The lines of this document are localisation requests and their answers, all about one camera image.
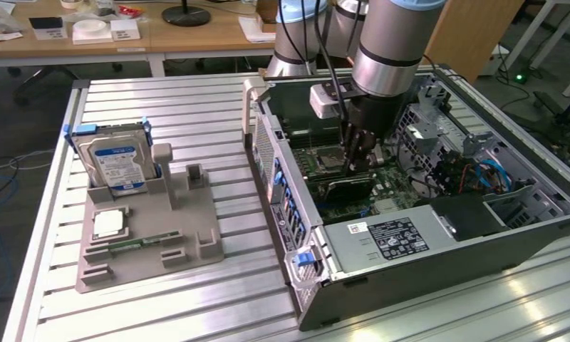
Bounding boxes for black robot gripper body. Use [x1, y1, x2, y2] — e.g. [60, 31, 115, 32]
[345, 92, 408, 139]

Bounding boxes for graphics card with metal bracket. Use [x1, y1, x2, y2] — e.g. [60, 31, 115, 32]
[313, 170, 380, 203]

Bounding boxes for metal socket cover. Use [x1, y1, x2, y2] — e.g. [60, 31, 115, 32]
[368, 142, 386, 167]

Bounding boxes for CPU socket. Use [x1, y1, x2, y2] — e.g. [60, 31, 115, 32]
[315, 145, 348, 169]

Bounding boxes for green motherboard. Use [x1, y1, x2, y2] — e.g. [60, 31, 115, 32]
[284, 124, 438, 220]

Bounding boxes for perforated metal disk bay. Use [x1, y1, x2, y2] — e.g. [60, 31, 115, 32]
[393, 103, 498, 186]

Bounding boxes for grey card retention latch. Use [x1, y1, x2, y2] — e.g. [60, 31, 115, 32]
[243, 78, 271, 140]

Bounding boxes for grey power supply unit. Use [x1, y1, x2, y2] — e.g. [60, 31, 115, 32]
[321, 204, 458, 283]

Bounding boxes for wooden cabinet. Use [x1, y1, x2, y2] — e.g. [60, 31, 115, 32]
[420, 0, 526, 83]

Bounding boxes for white paper booklet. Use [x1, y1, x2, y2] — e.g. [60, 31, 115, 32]
[237, 15, 280, 44]

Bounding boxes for small metal disk bay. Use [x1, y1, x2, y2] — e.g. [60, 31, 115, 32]
[482, 180, 570, 229]

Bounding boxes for brown cardboard box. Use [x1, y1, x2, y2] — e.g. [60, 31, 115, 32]
[256, 0, 280, 24]

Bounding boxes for black metal stand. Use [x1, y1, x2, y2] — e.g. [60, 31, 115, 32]
[532, 90, 570, 126]

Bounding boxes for open grey PC case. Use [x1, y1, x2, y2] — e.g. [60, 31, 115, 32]
[244, 63, 570, 332]

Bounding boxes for wooden desk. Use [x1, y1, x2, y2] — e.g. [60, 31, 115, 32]
[0, 0, 409, 78]

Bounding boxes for grey parts rack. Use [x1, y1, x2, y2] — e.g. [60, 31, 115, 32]
[75, 142, 225, 295]

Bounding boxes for black lamp base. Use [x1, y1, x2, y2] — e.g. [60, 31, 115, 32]
[161, 0, 213, 28]

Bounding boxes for hard disk with blue carrier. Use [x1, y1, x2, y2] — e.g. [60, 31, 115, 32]
[64, 119, 161, 196]

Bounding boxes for green RAM stick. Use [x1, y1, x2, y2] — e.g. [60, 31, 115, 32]
[108, 232, 180, 251]

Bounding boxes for silver CPU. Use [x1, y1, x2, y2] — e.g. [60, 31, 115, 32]
[92, 210, 128, 239]

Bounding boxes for plain white box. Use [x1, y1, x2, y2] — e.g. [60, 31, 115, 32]
[109, 19, 141, 42]

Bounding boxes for red small item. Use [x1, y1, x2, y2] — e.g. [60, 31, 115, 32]
[117, 4, 147, 19]

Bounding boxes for white box with round tape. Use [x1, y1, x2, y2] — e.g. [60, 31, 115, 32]
[71, 19, 115, 46]

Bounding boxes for white box with black top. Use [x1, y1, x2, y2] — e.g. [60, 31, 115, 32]
[28, 16, 71, 41]

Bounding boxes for clear plastic bag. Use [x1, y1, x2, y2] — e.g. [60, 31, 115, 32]
[0, 0, 25, 32]

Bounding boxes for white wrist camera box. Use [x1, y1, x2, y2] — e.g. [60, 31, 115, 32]
[309, 83, 349, 120]

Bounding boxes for black wire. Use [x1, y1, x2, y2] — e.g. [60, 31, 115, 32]
[406, 156, 462, 199]

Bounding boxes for black camera cable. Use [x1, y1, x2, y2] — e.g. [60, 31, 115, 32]
[311, 0, 353, 147]

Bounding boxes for orange wire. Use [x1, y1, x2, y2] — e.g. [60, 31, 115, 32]
[458, 160, 480, 195]

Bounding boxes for blue wire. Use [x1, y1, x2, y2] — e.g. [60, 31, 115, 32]
[476, 159, 513, 192]

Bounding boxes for white table frame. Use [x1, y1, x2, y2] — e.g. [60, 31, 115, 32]
[497, 0, 570, 98]

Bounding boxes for grey floor cable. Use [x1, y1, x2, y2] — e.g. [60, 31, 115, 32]
[0, 148, 56, 172]

